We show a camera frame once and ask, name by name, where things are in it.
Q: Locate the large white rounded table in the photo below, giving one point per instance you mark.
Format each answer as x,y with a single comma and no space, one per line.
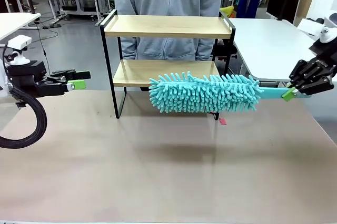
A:
268,48

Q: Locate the yellow-green chair back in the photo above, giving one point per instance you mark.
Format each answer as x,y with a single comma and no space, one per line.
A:
227,11

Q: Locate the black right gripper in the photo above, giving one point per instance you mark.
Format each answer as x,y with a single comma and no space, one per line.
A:
316,74

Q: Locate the two-tier wooden black-frame shelf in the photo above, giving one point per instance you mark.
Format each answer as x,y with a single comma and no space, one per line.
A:
168,26

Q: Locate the black office chair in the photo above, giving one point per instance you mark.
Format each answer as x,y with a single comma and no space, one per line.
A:
226,50

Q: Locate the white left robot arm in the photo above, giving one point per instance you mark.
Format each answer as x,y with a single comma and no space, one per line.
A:
3,82

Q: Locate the red paper scrap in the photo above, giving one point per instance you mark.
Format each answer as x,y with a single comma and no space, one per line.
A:
223,121

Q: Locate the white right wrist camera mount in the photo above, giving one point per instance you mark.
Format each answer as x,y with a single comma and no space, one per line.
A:
327,34

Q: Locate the teal chenille duster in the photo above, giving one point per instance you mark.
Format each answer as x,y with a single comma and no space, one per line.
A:
205,95

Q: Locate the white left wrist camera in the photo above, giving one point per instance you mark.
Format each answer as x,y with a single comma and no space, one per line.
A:
19,45

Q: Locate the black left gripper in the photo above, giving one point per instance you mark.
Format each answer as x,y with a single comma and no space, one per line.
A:
29,76

